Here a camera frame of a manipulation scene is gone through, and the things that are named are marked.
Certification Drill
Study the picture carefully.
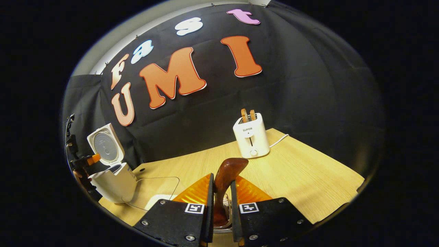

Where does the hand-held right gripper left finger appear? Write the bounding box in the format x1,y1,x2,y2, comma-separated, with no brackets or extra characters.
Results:
133,173,215,247

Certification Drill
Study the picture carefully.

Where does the metal wire chopstick holder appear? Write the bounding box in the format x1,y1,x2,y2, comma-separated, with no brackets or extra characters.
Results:
213,192,234,234

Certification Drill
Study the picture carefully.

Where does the black backdrop cloth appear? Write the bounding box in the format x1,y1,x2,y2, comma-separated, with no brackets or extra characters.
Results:
62,0,386,179

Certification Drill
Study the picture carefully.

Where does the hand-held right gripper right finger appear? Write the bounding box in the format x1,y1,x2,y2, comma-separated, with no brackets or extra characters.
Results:
230,175,314,247

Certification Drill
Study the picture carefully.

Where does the white toaster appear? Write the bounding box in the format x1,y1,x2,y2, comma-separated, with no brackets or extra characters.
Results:
233,113,270,159

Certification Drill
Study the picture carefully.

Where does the white rice cooker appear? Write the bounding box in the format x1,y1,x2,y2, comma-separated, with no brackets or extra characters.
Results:
86,123,138,203

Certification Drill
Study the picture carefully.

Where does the white toaster cable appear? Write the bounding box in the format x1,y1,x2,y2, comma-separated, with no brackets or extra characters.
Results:
269,134,289,148

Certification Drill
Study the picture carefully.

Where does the brown wooden spoon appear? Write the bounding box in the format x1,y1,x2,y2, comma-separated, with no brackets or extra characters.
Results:
213,158,249,227

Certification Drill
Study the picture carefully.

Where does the clear plastic container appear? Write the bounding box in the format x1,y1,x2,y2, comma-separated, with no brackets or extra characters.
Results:
122,176,180,211

